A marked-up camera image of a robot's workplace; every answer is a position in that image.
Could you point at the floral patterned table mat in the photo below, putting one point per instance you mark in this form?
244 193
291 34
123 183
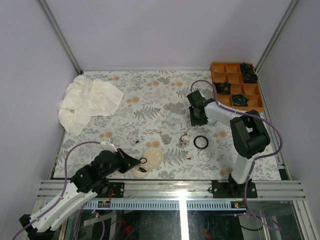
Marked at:
154 100

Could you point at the crumpled white cloth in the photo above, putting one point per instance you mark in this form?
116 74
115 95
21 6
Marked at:
85 98

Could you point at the wooden compartment tray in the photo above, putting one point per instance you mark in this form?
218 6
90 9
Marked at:
230 72

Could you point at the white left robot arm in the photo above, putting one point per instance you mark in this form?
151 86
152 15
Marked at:
87 183

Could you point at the aluminium front rail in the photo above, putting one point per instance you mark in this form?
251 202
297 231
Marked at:
267 190

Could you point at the beige round jewelry case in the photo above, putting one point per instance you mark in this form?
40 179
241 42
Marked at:
152 159

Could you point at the black flower orange dots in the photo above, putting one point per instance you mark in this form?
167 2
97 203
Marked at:
223 88

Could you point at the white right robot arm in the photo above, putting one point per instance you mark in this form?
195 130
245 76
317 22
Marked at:
249 136

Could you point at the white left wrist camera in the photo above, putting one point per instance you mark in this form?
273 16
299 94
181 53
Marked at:
108 146

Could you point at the black flower yellow green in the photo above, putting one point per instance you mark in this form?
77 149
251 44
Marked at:
239 100

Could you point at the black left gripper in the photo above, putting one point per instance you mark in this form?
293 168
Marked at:
132 161

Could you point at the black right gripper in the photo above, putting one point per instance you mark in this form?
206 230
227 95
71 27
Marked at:
195 122

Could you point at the black fabric flower top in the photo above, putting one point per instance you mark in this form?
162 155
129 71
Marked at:
247 67

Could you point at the black fabric flower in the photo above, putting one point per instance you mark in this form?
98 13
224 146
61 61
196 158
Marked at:
249 78
247 67

